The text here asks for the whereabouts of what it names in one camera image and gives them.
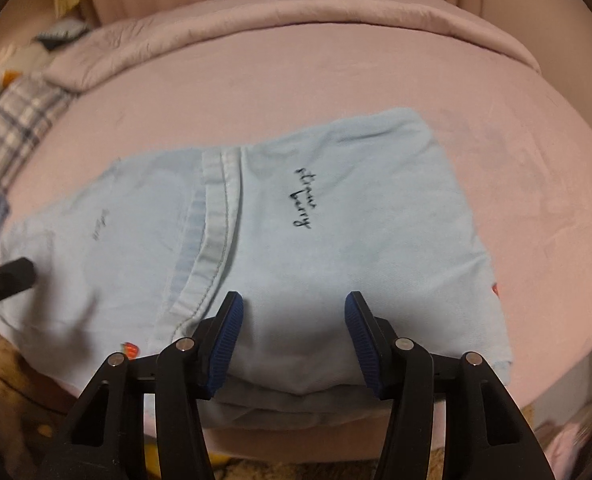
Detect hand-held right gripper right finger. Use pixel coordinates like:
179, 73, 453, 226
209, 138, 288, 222
344, 291, 556, 480

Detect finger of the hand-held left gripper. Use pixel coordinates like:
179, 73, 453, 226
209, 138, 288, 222
0, 257, 37, 311

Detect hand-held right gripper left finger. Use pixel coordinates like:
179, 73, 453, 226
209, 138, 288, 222
51, 291, 245, 480

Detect light blue strawberry print pants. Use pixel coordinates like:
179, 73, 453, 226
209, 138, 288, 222
0, 106, 515, 429

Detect beige fluffy rug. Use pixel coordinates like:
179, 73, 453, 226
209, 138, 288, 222
0, 332, 391, 480

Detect blue plaid pillow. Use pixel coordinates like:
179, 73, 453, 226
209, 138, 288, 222
0, 72, 77, 202

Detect white goose plush toy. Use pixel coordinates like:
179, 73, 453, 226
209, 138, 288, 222
0, 42, 52, 97

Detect pink quilt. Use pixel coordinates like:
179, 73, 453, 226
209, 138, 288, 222
43, 0, 542, 95

